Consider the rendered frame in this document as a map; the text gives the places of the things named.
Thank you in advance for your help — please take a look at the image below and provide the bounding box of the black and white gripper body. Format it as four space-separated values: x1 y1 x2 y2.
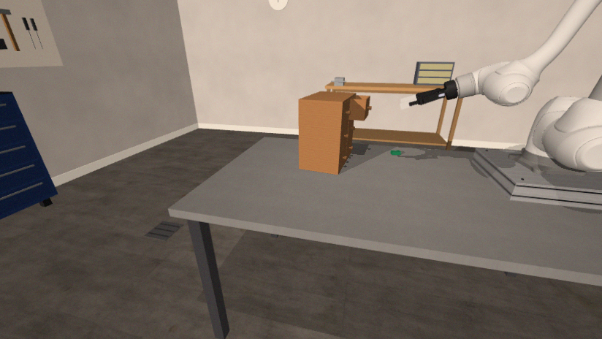
434 80 458 100

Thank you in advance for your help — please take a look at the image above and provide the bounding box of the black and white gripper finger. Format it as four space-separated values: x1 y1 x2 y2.
400 88 438 102
400 89 445 110

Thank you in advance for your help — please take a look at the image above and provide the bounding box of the brown wooden drawer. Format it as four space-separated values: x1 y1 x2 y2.
347 120 355 141
348 95 372 121
341 99 351 127
346 136 353 158
338 144 347 173
340 122 348 150

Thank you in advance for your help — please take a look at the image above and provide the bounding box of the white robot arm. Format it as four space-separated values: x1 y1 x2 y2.
455 0 602 176

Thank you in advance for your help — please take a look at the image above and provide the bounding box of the brown wooden chest of drawers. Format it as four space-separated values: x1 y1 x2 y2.
298 91 357 175

